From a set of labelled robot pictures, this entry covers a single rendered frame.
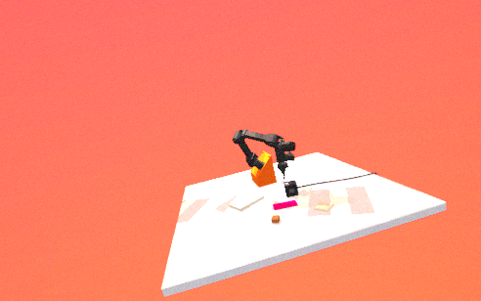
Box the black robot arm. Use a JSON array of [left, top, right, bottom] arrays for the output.
[[233, 129, 296, 170]]

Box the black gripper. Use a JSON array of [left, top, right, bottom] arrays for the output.
[[276, 151, 288, 175]]

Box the magenta rectangular block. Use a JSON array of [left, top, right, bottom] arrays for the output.
[[273, 200, 298, 210]]

